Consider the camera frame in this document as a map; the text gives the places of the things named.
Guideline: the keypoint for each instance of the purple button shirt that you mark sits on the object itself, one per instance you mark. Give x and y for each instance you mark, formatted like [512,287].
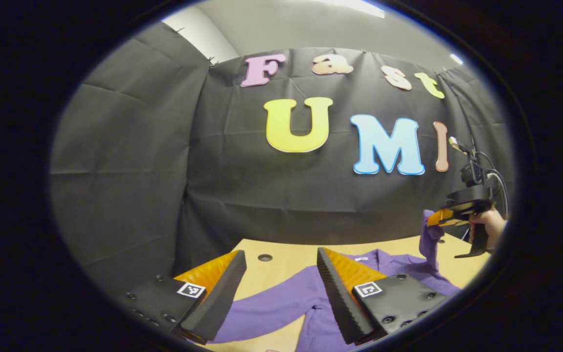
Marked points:
[281,303]

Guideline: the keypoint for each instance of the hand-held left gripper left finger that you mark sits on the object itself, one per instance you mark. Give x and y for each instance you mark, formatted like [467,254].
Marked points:
[218,298]

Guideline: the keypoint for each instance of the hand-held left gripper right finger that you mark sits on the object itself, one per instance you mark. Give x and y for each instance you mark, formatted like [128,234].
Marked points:
[342,303]

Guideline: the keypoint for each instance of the black backdrop cloth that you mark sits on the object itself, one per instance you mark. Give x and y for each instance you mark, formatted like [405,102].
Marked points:
[130,186]

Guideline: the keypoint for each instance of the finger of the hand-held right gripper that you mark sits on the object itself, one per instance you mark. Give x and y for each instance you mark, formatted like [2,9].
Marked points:
[445,217]

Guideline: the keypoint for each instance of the small ceiling light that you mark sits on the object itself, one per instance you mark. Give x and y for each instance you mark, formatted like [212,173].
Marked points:
[456,58]

